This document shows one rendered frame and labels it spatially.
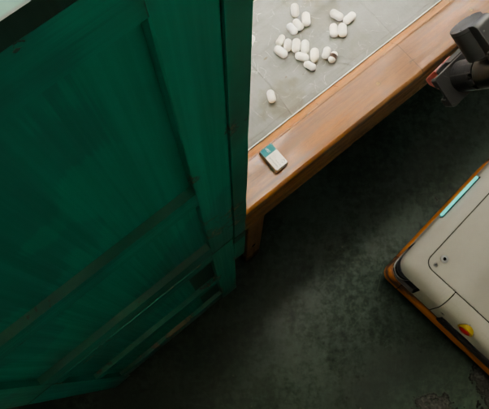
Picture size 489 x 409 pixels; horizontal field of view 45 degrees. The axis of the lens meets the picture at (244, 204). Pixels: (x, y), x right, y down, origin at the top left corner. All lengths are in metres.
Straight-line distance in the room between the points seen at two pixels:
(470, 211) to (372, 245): 0.38
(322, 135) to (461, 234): 0.70
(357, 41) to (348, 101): 0.18
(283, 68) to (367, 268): 0.90
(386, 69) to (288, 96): 0.24
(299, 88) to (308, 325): 0.91
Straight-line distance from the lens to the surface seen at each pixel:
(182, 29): 0.44
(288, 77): 1.47
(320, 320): 2.07
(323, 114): 1.42
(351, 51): 1.53
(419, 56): 1.53
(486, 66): 1.07
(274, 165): 1.34
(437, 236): 1.91
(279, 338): 2.05
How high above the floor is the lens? 2.05
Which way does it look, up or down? 75 degrees down
